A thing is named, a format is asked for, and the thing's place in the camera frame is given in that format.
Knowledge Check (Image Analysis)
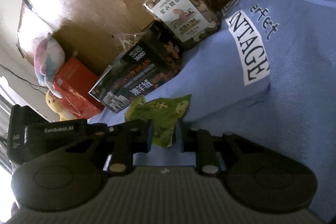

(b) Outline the green snack packet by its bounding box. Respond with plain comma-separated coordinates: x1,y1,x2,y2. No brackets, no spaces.
124,94,191,148

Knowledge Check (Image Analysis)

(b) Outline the nut jar gold lid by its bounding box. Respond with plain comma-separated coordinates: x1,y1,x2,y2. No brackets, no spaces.
143,0,221,49

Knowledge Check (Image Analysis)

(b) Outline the yellow duck plush toy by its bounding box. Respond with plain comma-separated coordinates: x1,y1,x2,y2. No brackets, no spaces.
46,91,77,122

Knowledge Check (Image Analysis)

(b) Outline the pink blue plush toy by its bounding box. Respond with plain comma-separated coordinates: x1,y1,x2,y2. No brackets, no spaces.
34,33,66,99

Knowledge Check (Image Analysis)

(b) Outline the red gift bag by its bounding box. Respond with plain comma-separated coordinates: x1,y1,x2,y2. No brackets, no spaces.
54,57,104,119

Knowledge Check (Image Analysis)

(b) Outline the black sheep print box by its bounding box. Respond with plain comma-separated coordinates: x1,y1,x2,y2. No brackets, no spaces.
89,22,183,113

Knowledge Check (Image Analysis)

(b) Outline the blue printed bedsheet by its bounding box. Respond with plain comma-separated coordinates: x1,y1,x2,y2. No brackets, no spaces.
88,0,336,223

